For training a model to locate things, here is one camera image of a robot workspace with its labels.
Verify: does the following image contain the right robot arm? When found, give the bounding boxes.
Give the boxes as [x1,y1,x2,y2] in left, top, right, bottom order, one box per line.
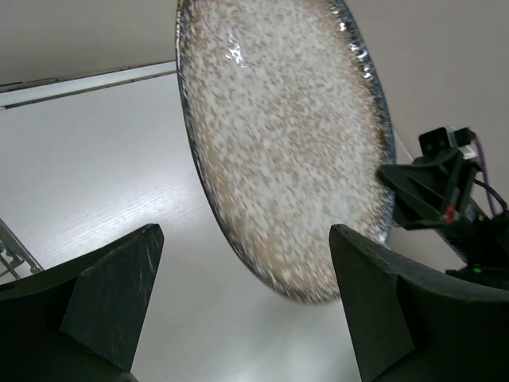
[377,149,508,290]

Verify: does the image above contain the speckled beige round plate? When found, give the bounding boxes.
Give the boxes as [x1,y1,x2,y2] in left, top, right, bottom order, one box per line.
[176,1,395,305]

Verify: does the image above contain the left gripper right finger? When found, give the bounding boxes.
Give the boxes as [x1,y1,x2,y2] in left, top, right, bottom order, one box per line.
[329,224,508,381]

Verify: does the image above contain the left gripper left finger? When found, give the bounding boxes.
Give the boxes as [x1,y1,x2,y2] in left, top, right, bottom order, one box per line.
[1,224,164,382]

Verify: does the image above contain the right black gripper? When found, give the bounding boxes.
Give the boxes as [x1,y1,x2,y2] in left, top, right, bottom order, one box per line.
[377,153,501,259]

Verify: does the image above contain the grey wire dish rack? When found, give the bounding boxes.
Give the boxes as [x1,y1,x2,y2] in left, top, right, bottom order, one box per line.
[0,220,44,280]

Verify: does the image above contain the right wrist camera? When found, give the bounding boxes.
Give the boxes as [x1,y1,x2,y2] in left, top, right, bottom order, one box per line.
[418,127,478,161]

